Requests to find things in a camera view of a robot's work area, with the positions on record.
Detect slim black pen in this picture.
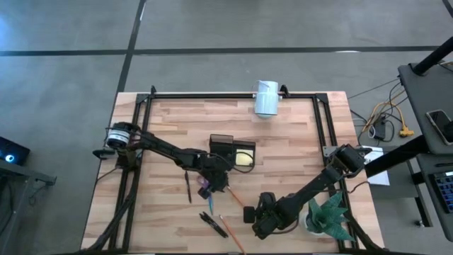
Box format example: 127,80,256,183
184,170,193,204

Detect black device with blue light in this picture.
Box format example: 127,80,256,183
0,136,31,166

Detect black diagonal pole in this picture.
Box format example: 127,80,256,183
412,35,453,76

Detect grey metal cart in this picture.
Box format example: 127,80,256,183
0,159,57,255

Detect green artificial plant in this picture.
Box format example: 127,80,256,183
306,191,356,242

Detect black aluminium table frame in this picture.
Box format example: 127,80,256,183
81,84,390,255

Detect black smartphone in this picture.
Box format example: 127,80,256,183
425,108,453,146

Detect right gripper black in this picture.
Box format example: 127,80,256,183
253,193,286,239

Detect backlit keyboard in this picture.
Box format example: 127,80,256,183
428,170,453,213

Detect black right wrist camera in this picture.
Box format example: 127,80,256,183
243,205,256,224

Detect white paper sheet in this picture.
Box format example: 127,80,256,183
360,144,391,187

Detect grey side desk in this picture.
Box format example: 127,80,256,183
398,62,453,242

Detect black power adapter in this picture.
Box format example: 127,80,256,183
374,120,387,141

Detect purple handled teal scissors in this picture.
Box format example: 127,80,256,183
197,176,215,216

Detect white plant pot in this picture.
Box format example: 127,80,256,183
299,211,328,237

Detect black desk support bar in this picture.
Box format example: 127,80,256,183
364,135,431,179

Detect yellow sticky notes pad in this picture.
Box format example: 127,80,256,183
236,149,254,166

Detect yellow cable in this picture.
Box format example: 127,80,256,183
362,101,415,138

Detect dark marker pen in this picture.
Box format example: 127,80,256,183
202,211,229,237
199,213,227,239

